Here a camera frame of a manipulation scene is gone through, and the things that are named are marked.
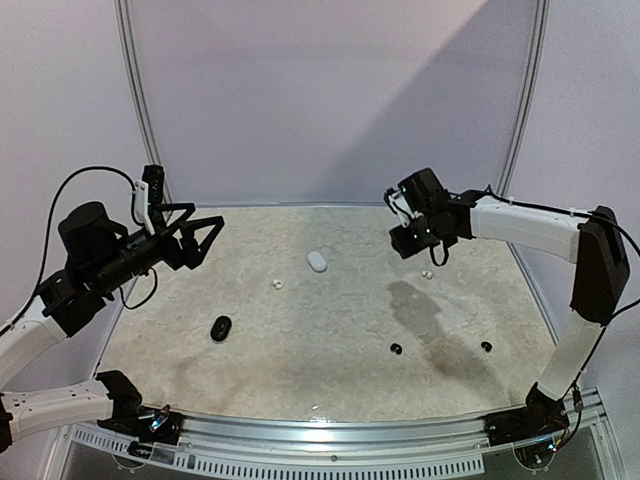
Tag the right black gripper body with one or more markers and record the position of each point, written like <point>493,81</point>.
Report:
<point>406,242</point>

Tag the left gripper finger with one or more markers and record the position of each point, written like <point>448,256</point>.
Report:
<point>162,224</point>
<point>194,252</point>

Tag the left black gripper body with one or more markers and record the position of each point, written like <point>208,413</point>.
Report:
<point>170,252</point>

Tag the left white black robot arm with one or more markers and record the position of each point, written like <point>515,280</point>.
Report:
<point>102,256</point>

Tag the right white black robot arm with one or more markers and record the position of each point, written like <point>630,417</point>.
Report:
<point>433,219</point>

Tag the small white oval case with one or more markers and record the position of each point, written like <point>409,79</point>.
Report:
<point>317,262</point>

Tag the black oval charging case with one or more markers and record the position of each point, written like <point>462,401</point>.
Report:
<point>220,329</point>

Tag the black earbud centre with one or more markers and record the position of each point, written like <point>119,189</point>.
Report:
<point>396,348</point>

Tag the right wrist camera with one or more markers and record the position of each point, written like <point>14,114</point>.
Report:
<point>395,200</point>

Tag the left aluminium frame post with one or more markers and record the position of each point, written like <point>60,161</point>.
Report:
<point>133,72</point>

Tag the aluminium frame post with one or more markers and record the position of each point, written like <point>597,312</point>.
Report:
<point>133,72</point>
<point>526,96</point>

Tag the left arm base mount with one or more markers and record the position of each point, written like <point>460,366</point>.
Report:
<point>130,417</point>

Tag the aluminium front rail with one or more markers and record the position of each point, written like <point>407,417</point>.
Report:
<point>459,447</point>

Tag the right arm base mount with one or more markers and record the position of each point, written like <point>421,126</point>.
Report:
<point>540,415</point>

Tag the right aluminium frame post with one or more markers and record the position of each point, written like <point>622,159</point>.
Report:
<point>526,96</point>

